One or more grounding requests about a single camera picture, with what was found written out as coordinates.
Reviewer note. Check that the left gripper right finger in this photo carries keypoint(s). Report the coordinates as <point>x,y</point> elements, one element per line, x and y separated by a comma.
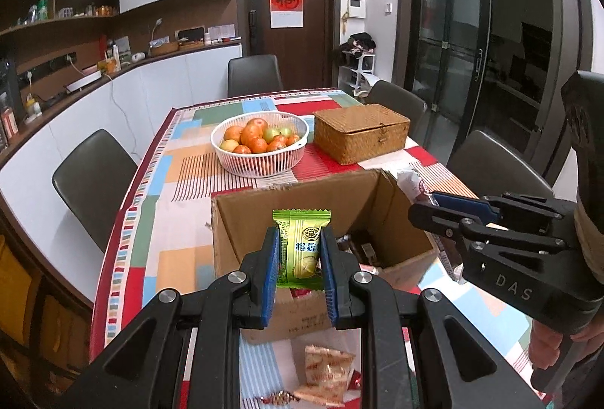
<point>416,350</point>

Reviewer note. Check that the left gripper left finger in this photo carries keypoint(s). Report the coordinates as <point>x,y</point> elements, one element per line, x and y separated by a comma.
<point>184,348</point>

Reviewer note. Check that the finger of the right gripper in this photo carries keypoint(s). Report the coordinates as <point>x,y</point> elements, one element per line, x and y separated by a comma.
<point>468,206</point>
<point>453,224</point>

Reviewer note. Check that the cardboard box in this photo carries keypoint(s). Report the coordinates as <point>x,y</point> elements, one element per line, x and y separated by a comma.
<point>368,205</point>

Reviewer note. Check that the green snack packet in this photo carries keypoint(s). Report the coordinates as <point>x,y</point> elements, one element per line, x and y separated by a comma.
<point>299,248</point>

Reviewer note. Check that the pink snack packet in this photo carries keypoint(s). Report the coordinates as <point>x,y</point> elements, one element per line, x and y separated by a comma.
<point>299,292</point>

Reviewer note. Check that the person's right hand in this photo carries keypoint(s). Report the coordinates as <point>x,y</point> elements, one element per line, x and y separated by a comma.
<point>544,344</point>

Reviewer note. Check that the dark chair right near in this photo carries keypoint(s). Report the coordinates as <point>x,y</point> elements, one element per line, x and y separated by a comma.
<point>488,167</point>

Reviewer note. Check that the dark chair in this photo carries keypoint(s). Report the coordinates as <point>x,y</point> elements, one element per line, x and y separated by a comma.
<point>93,180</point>
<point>488,167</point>
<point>401,101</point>

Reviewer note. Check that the woven wicker box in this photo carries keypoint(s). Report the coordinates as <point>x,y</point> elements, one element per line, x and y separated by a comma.
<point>358,133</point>

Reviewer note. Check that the colourful patchwork tablecloth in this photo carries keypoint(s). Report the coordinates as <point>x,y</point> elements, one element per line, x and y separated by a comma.
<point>162,237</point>

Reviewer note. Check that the beige snack packet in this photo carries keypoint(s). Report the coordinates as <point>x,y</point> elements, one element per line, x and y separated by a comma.
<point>327,376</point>

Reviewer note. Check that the red gold wrapped candy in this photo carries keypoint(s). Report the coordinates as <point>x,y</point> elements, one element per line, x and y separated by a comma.
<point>280,398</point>

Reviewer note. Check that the dark chair right far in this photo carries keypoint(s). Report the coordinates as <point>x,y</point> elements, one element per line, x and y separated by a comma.
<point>401,101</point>

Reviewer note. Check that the white shoe rack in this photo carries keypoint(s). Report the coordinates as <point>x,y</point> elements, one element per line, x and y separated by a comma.
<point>357,72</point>

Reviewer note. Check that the white fruit basket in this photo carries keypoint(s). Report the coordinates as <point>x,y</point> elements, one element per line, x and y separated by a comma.
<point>261,144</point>

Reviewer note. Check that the black glass cabinet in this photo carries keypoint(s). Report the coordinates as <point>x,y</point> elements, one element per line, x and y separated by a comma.
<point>496,66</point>

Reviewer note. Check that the dark chair left side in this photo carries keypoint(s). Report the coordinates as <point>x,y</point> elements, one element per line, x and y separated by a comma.
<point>93,180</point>

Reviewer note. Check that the brown entrance door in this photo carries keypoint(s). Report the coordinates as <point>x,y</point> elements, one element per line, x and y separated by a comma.
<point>300,34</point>

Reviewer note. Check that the dark chair far end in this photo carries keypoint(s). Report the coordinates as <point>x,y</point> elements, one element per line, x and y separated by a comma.
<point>253,75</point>

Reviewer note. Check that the white curved counter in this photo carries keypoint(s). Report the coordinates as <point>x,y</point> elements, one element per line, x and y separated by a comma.
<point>132,107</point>

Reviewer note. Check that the white wall intercom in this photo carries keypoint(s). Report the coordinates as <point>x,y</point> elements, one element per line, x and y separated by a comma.
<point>356,9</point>

